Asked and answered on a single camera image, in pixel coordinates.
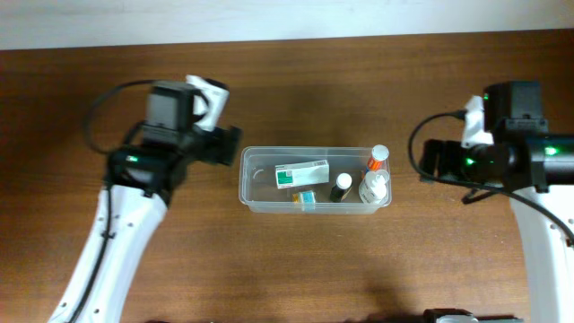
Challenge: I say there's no clear plastic container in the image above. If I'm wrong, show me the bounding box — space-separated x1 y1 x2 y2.
239 146 392 214

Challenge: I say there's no white medicine box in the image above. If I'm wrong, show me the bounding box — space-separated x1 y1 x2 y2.
275 160 330 189

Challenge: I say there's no gold lid balm jar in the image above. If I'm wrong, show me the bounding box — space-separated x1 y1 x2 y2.
292 190 317 213

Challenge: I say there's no orange tube white cap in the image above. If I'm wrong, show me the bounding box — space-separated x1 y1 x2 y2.
362 144 389 176

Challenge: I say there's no white squeeze bottle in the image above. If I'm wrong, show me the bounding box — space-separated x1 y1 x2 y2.
359 170 390 204

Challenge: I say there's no dark bottle white cap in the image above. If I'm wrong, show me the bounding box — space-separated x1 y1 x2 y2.
329 173 352 203

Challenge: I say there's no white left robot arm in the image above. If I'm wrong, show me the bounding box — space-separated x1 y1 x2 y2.
50 122 242 322

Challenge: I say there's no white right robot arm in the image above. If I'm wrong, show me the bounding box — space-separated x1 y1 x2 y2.
417 135 573 322

